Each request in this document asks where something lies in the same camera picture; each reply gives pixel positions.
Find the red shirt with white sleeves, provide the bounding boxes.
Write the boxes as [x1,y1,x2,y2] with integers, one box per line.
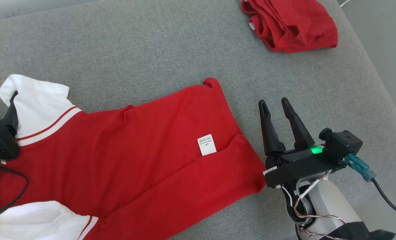
[0,74,268,240]

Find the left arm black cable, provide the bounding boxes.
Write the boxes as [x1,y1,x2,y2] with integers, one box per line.
[0,166,30,224]

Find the red shorts with white stripe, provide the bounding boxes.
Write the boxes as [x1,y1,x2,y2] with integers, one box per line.
[241,0,338,53]

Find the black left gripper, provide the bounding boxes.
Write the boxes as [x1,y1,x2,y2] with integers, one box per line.
[0,91,21,161]

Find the red white twisted wires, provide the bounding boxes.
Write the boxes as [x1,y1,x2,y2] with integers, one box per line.
[293,172,348,240]

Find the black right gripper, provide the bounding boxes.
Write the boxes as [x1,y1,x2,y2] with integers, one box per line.
[259,97,347,188]

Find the grey fabric sofa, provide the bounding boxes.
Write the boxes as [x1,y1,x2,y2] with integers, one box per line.
[0,0,396,240]

